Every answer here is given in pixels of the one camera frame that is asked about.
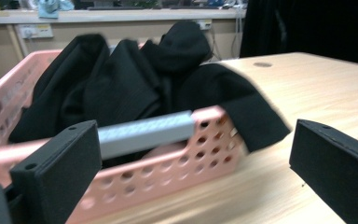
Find black cloth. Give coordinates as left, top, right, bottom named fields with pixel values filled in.
left=8, top=20, right=293, bottom=153

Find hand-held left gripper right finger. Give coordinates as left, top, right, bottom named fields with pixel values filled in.
left=288, top=119, right=358, bottom=224

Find black curtain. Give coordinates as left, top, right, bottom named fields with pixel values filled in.
left=240, top=0, right=358, bottom=67

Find white cables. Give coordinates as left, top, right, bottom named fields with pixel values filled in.
left=231, top=8, right=247, bottom=59

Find white wall socket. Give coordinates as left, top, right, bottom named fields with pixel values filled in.
left=18, top=23, right=54, bottom=39
left=195, top=19, right=213, bottom=31

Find pink plastic basket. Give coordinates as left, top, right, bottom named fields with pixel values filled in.
left=0, top=49, right=246, bottom=224

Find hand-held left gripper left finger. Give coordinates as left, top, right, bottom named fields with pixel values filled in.
left=9, top=119, right=103, bottom=224

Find light blue cloth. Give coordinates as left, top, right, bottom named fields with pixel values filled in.
left=37, top=0, right=75, bottom=19

